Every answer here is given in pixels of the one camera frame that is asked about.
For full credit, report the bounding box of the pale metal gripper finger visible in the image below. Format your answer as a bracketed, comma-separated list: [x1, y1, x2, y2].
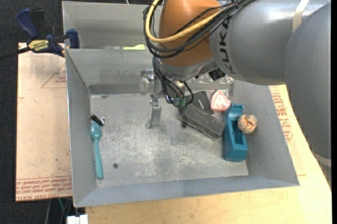
[148, 97, 156, 129]
[154, 101, 162, 128]

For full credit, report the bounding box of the black flat pouch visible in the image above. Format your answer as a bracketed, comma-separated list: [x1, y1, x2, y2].
[184, 90, 215, 116]

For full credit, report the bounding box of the grey metal bin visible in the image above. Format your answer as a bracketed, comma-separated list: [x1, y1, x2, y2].
[62, 1, 300, 208]

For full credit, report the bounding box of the dark grey felt eraser block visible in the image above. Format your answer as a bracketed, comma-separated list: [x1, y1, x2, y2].
[180, 103, 225, 141]

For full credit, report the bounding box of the pink triangular toy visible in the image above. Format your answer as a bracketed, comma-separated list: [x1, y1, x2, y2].
[210, 89, 232, 112]

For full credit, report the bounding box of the small black clip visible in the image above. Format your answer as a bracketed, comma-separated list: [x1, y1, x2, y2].
[90, 114, 106, 128]

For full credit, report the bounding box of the teal plastic spoon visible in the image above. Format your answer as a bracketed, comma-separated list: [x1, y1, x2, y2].
[90, 122, 105, 180]

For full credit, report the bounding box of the yellow-green flat piece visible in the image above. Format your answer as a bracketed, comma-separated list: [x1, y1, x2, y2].
[122, 44, 146, 51]

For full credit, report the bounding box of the tan walnut-shaped ball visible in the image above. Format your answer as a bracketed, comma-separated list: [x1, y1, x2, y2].
[237, 113, 258, 135]

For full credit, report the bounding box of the teal plastic holder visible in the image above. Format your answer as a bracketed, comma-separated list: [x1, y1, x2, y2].
[222, 103, 249, 163]

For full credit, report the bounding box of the brown cardboard board, red print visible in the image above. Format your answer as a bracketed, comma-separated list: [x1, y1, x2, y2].
[15, 42, 308, 202]

